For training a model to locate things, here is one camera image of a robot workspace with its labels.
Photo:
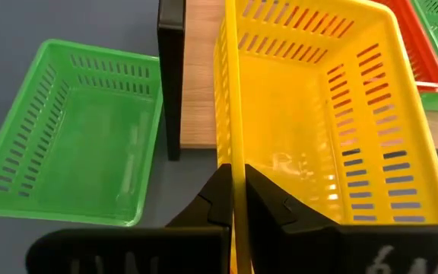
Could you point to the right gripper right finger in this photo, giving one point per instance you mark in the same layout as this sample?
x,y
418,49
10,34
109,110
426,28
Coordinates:
x,y
318,251

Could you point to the yellow slotted plastic basket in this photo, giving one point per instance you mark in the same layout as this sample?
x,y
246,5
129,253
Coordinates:
x,y
287,114

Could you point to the orange slotted plastic basket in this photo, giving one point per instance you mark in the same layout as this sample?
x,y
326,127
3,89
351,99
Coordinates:
x,y
416,49

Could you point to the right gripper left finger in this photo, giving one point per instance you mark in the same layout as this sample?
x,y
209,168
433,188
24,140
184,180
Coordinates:
x,y
146,251

